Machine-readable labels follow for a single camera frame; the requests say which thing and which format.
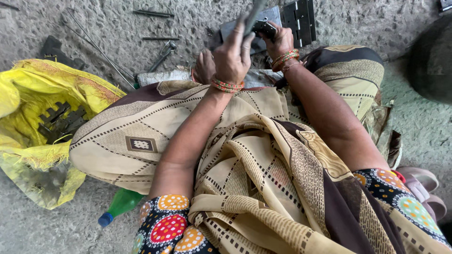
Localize person's left hand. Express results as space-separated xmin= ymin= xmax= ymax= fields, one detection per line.
xmin=212 ymin=14 xmax=256 ymax=86

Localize person's right hand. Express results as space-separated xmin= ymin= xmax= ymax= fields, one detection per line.
xmin=259 ymin=21 xmax=295 ymax=61

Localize small black metal hinge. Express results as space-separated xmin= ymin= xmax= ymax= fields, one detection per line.
xmin=251 ymin=19 xmax=278 ymax=39

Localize grey metal hammer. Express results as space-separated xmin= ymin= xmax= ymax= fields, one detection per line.
xmin=242 ymin=0 xmax=269 ymax=36

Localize red gold right wrist bangles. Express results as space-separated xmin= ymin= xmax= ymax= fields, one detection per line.
xmin=270 ymin=49 xmax=302 ymax=73

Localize large black metal hinge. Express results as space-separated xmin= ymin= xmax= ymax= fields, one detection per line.
xmin=282 ymin=0 xmax=317 ymax=48

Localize red green left wrist bangles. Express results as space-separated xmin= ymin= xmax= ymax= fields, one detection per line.
xmin=211 ymin=78 xmax=245 ymax=94

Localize person's foot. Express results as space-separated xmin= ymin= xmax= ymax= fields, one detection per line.
xmin=193 ymin=49 xmax=217 ymax=85

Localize grey metal hand tool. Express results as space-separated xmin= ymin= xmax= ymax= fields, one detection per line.
xmin=146 ymin=40 xmax=177 ymax=73

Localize grey stone block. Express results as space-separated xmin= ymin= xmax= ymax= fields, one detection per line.
xmin=136 ymin=67 xmax=284 ymax=89

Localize beige brown patterned sari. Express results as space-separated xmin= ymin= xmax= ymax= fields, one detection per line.
xmin=69 ymin=45 xmax=452 ymax=254

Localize dark round metal pan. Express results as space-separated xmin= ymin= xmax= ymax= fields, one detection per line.
xmin=406 ymin=14 xmax=452 ymax=105

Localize long thin steel rod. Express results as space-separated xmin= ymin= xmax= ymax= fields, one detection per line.
xmin=66 ymin=9 xmax=136 ymax=90
xmin=61 ymin=22 xmax=137 ymax=81

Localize pink sandal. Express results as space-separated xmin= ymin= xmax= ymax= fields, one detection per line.
xmin=406 ymin=178 xmax=448 ymax=222
xmin=396 ymin=167 xmax=439 ymax=194

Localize black notched metal piece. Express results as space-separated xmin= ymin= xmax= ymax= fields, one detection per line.
xmin=40 ymin=35 xmax=86 ymax=70

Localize black colourful dotted blouse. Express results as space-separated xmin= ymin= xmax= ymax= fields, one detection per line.
xmin=131 ymin=168 xmax=452 ymax=254

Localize green bottle with blue cap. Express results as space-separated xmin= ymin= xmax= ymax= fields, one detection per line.
xmin=98 ymin=188 xmax=145 ymax=228

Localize pile of black hinges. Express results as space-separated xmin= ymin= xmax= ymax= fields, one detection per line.
xmin=37 ymin=102 xmax=88 ymax=145

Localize yellow woven plastic sack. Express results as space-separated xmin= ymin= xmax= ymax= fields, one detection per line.
xmin=0 ymin=58 xmax=127 ymax=211

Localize grey steel base plate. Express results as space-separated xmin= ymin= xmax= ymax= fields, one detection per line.
xmin=219 ymin=5 xmax=283 ymax=55

